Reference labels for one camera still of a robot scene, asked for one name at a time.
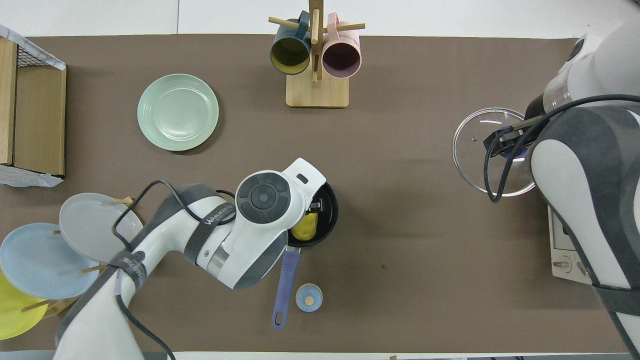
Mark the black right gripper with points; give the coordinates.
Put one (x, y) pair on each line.
(532, 115)

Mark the glass lid blue knob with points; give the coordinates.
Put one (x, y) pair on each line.
(470, 150)

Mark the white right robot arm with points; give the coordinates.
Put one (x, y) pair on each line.
(590, 165)

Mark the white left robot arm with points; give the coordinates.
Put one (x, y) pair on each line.
(250, 225)

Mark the pale green plate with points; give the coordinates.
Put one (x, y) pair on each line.
(177, 112)

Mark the grey plate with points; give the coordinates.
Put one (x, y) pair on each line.
(85, 225)

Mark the wooden plate rack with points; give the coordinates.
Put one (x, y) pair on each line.
(55, 307)

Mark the light blue plate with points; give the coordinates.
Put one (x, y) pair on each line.
(40, 262)

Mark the yellow plate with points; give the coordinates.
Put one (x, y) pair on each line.
(12, 315)

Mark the brown table mat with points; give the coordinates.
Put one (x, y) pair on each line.
(400, 250)

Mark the wooden mug tree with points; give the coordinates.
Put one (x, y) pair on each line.
(317, 92)

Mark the beige toaster oven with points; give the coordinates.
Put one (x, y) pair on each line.
(565, 250)

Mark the pink mug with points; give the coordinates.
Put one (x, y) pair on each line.
(341, 57)

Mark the dark teal mug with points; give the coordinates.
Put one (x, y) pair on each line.
(290, 52)

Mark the white crumpled cloth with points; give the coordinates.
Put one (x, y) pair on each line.
(25, 177)

